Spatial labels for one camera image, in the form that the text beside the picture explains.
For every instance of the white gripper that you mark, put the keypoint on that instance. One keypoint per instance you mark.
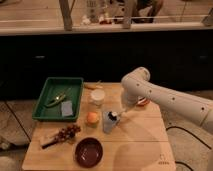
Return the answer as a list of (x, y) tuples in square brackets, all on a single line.
[(128, 101)]

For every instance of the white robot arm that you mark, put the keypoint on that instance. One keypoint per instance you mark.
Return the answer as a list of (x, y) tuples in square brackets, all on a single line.
[(196, 109)]

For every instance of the white paper cup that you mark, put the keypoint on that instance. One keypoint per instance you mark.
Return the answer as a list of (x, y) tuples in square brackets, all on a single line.
[(97, 96)]

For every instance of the wooden item behind cup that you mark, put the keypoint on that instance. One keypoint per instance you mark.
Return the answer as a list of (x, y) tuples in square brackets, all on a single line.
[(93, 86)]

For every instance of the orange fruit in cup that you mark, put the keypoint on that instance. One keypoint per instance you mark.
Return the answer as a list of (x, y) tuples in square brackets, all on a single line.
[(92, 119)]

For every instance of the grey folded cloth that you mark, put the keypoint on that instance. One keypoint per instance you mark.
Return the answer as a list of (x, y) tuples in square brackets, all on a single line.
[(108, 124)]

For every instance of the grey sponge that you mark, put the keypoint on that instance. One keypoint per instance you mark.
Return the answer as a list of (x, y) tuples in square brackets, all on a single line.
[(66, 108)]

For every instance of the green plastic tray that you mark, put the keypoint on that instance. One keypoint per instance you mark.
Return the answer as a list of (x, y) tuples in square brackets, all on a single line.
[(54, 86)]

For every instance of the bunch of red grapes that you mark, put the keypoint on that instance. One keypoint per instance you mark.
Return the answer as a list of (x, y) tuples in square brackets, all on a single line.
[(67, 133)]

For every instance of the dark red bowl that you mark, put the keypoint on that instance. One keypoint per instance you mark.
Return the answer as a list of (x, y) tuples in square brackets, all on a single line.
[(88, 152)]

